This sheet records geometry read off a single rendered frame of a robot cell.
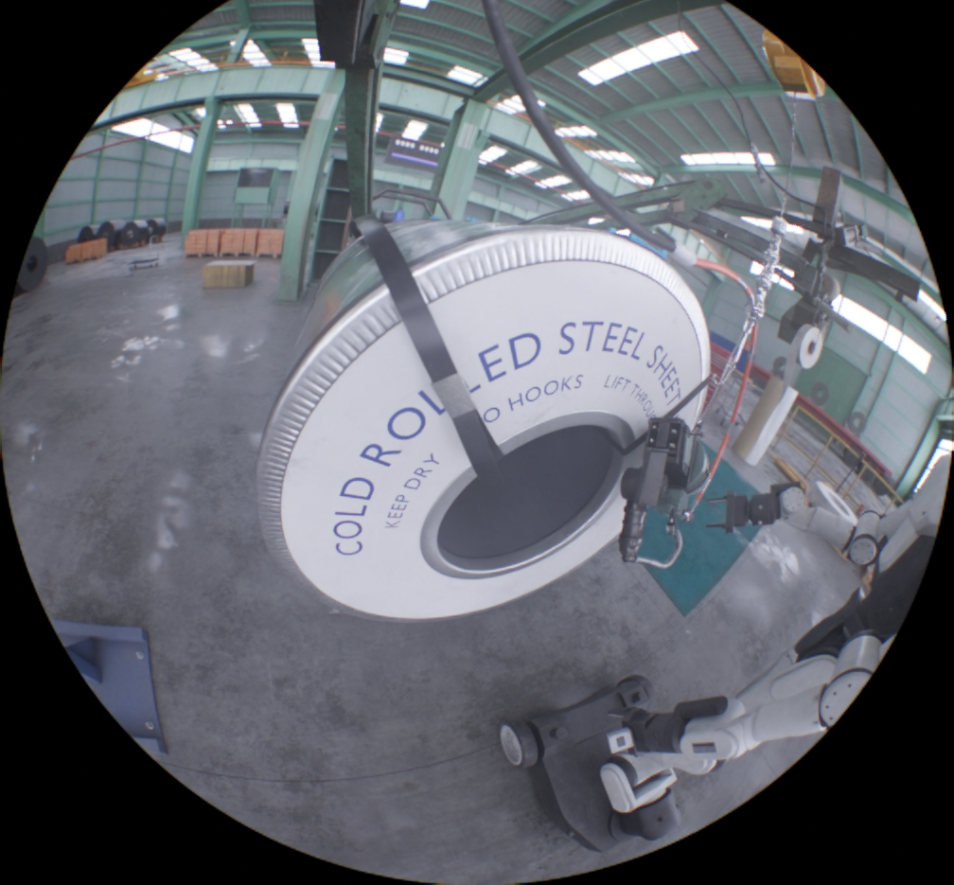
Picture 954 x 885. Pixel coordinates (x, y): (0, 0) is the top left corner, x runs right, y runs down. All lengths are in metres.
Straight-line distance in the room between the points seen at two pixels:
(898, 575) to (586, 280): 0.68
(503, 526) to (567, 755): 0.86
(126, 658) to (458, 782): 1.26
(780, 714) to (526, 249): 0.73
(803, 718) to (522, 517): 0.93
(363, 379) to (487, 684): 1.20
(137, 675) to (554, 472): 1.77
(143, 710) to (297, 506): 1.22
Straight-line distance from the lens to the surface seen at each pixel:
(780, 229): 0.78
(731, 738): 0.59
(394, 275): 0.37
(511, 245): 0.40
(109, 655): 1.67
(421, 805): 1.31
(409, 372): 0.41
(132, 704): 1.56
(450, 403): 0.38
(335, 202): 6.75
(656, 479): 0.68
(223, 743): 1.38
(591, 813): 1.32
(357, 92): 1.10
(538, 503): 1.06
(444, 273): 0.37
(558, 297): 0.45
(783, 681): 0.74
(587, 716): 1.27
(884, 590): 0.65
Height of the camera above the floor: 1.27
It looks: 28 degrees down
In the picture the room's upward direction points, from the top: 17 degrees clockwise
